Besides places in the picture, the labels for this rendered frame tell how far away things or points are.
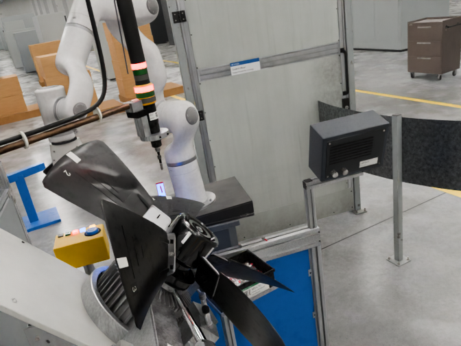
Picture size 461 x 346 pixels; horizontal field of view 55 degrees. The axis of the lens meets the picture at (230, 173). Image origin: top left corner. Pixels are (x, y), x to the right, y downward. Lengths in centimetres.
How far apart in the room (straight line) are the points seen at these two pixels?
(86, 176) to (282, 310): 109
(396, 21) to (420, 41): 291
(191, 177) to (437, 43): 629
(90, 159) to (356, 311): 193
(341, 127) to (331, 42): 164
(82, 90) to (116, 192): 39
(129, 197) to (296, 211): 243
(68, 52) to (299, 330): 139
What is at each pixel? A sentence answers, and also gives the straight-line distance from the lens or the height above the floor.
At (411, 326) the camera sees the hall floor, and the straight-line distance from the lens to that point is 262.
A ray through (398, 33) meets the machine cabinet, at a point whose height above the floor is 39.
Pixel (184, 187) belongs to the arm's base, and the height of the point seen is 107.
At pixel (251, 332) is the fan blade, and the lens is 103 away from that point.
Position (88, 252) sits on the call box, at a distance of 153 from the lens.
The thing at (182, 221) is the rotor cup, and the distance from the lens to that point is 104.
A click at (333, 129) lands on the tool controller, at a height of 124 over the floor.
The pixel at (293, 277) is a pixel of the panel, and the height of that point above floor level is 66.
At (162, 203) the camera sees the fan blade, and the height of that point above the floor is 119.
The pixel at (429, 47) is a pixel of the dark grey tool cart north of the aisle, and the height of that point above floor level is 51.
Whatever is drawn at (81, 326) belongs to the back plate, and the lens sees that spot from 103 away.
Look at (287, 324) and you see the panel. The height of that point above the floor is 44.
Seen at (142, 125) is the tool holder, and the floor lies 148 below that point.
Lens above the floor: 173
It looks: 22 degrees down
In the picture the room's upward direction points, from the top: 9 degrees counter-clockwise
